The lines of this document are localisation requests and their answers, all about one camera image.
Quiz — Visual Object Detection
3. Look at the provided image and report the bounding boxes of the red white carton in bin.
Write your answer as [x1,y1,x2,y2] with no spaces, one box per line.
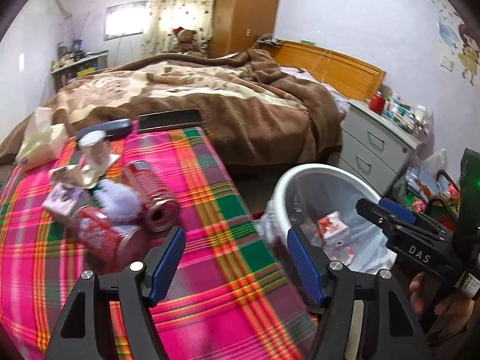
[317,211,351,250]

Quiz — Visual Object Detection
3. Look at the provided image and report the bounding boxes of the black camera box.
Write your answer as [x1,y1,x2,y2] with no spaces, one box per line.
[456,149,480,237]

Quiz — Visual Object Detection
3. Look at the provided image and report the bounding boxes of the cluttered wall shelf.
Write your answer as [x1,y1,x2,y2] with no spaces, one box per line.
[50,39,109,92]

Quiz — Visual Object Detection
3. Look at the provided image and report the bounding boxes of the red mug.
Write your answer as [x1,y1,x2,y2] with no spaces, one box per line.
[368,91,386,115]

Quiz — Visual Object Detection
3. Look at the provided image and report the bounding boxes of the grey bedside drawer cabinet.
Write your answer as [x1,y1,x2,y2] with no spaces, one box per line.
[328,100,422,196]

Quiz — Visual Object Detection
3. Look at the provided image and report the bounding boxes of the patterned curtain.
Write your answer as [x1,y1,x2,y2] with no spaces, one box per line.
[141,0,215,57]

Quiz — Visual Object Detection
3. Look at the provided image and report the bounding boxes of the cartoon girl wall sticker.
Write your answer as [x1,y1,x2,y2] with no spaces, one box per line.
[458,24,479,86]

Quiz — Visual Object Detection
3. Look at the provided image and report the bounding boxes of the dark blue glasses case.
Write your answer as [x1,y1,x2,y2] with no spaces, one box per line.
[76,119,133,141]

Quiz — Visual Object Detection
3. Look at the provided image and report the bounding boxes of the patterned paper carton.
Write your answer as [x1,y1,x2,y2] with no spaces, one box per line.
[48,165,99,189]

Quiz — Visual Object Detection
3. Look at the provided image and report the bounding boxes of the white yogurt cup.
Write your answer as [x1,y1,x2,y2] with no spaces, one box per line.
[78,130,120,176]

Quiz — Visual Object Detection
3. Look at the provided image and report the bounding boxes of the wooden headboard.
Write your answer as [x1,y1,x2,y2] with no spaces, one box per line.
[261,41,386,101]

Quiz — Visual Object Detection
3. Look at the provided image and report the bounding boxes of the wooden wardrobe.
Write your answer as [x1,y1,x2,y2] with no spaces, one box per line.
[208,0,279,58]

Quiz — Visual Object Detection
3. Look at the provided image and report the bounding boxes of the white foam fruit net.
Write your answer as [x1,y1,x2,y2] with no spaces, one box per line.
[93,179,142,224]

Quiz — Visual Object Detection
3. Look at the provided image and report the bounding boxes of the white trash bin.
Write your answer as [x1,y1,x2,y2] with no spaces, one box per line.
[261,163,397,274]

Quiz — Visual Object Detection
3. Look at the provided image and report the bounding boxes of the person's right hand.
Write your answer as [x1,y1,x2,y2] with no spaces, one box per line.
[409,272,475,336]

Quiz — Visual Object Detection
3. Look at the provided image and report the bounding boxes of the brown fleece blanket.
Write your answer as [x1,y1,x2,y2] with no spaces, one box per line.
[0,48,344,166]

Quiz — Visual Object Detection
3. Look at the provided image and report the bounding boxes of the purple blueberry milk carton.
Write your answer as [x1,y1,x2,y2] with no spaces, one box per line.
[42,182,90,216]

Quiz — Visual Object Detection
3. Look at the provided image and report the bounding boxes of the black smartphone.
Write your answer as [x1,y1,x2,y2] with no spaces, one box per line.
[137,109,204,133]

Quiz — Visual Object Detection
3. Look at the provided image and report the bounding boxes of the red milk can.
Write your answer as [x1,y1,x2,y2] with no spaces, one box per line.
[122,160,180,233]
[72,205,148,268]

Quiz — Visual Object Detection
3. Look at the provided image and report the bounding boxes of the teddy bear with red hat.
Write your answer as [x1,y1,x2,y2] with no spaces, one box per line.
[170,27,203,56]

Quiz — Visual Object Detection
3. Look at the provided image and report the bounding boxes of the tissue pack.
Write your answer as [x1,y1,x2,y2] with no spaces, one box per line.
[16,106,68,171]

